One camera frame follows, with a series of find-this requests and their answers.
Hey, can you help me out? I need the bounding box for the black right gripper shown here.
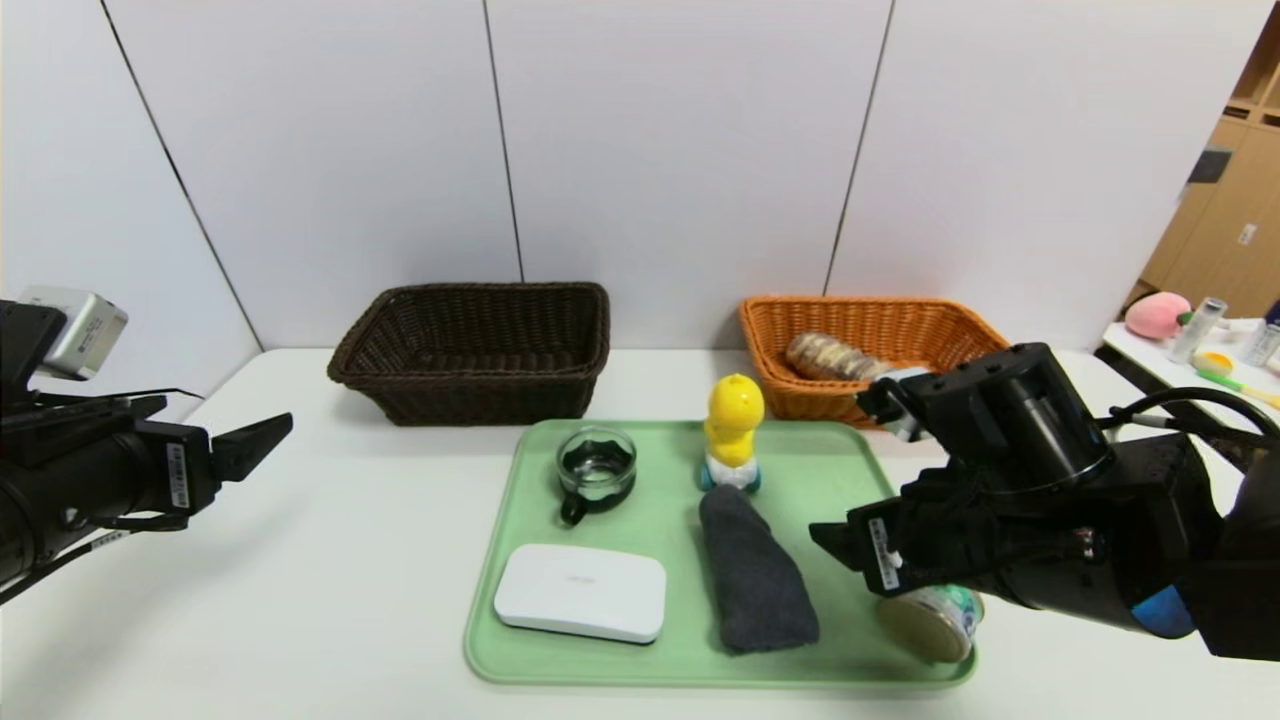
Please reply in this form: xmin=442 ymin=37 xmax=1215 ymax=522
xmin=809 ymin=468 xmax=997 ymax=597

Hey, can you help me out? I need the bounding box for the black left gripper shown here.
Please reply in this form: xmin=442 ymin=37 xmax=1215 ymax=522
xmin=22 ymin=412 xmax=293 ymax=532

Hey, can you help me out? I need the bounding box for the green labelled cat food can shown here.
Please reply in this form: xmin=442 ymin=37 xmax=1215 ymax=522
xmin=876 ymin=583 xmax=986 ymax=665

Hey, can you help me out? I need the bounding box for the brown striped bread roll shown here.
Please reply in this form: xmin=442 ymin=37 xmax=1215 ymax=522
xmin=785 ymin=332 xmax=891 ymax=383

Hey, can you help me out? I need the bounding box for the orange wicker basket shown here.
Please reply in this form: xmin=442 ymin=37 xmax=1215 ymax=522
xmin=738 ymin=296 xmax=1011 ymax=431

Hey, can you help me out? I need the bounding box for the dark brown wicker basket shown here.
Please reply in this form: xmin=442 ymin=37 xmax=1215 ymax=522
xmin=328 ymin=283 xmax=611 ymax=428

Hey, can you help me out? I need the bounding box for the dark grey rolled towel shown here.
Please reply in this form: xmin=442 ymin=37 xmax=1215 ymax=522
xmin=698 ymin=485 xmax=823 ymax=656

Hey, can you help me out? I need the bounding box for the yellow duck toy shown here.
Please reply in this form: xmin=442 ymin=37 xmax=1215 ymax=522
xmin=698 ymin=373 xmax=766 ymax=493

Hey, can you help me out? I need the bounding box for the light green plastic tray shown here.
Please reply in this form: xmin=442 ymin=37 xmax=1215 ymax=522
xmin=464 ymin=418 xmax=977 ymax=689

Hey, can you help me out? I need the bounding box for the glass cup with black holder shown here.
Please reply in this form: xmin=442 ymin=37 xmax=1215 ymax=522
xmin=556 ymin=427 xmax=638 ymax=527

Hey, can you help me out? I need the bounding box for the white rectangular box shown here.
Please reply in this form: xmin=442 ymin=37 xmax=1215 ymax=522
xmin=494 ymin=543 xmax=668 ymax=645

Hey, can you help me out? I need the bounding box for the pink peach plush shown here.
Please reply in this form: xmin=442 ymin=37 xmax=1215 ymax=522
xmin=1124 ymin=292 xmax=1193 ymax=342

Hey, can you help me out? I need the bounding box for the clear plastic bottle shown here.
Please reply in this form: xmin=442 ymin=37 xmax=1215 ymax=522
xmin=1167 ymin=298 xmax=1227 ymax=366
xmin=1240 ymin=322 xmax=1280 ymax=369

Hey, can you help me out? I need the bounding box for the white side table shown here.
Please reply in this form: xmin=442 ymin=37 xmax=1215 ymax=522
xmin=1100 ymin=320 xmax=1280 ymax=443

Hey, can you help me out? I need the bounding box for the yellow and green toothbrush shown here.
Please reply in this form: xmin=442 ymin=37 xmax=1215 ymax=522
xmin=1192 ymin=352 xmax=1280 ymax=411

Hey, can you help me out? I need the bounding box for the light wooden cabinet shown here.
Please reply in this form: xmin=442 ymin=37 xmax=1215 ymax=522
xmin=1138 ymin=0 xmax=1280 ymax=321

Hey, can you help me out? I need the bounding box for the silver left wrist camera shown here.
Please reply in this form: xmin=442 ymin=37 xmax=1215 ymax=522
xmin=18 ymin=286 xmax=130 ymax=381

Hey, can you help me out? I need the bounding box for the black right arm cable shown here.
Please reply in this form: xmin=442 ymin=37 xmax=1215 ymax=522
xmin=1095 ymin=386 xmax=1280 ymax=441

